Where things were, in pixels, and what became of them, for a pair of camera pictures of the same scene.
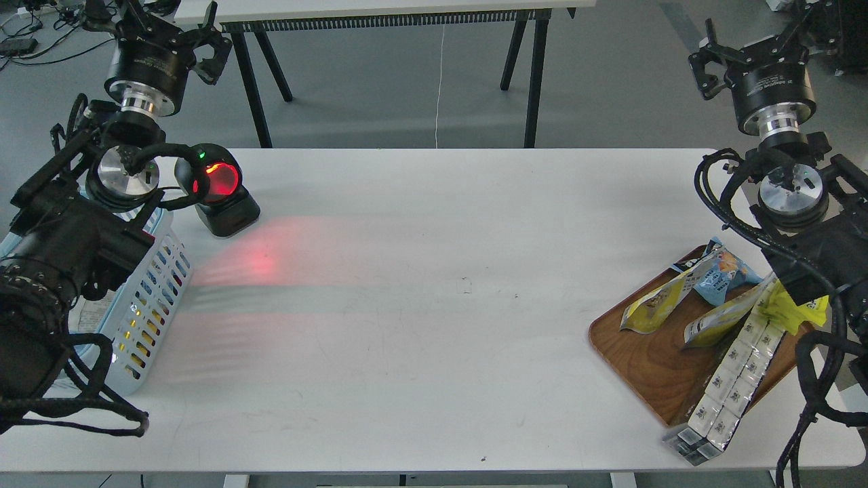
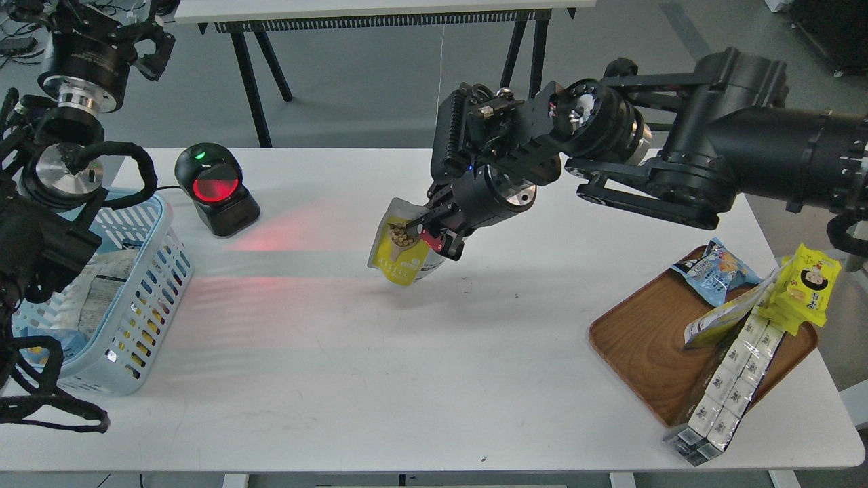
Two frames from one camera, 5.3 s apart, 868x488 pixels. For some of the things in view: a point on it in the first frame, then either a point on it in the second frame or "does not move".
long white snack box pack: x=730 y=392 does not move
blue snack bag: x=726 y=275 does not move
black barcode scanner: x=211 y=176 does not move
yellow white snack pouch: x=647 y=311 -> x=398 y=253
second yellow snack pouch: x=725 y=316 does not move
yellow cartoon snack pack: x=781 y=308 does not move
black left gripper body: x=150 y=72 -> x=91 y=50
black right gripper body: x=768 y=76 -> x=487 y=160
